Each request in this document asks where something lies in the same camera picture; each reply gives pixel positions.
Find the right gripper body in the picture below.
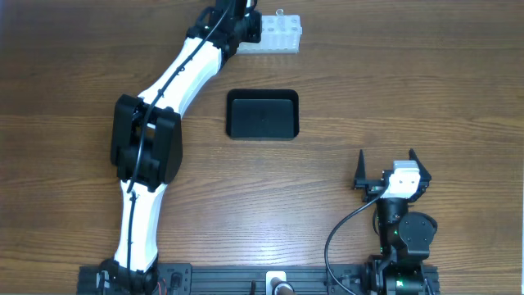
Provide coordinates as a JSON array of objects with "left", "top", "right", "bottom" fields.
[{"left": 354, "top": 170, "right": 431, "bottom": 203}]

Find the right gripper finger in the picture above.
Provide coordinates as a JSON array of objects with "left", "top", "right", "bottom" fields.
[
  {"left": 408, "top": 147, "right": 432, "bottom": 184},
  {"left": 354, "top": 149, "right": 367, "bottom": 181}
]

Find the black tray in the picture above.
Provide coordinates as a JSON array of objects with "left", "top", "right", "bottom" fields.
[{"left": 225, "top": 88, "right": 300, "bottom": 142}]

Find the white test tube rack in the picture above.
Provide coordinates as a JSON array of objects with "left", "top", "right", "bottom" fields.
[{"left": 236, "top": 14, "right": 304, "bottom": 55}]

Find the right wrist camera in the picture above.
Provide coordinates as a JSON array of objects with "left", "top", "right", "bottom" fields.
[{"left": 386, "top": 160, "right": 422, "bottom": 200}]

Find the black cable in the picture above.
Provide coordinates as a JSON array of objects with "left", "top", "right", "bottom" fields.
[
  {"left": 126, "top": 0, "right": 238, "bottom": 193},
  {"left": 324, "top": 184, "right": 390, "bottom": 295}
]

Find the mounting rail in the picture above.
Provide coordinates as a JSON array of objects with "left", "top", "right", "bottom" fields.
[{"left": 77, "top": 264, "right": 441, "bottom": 295}]

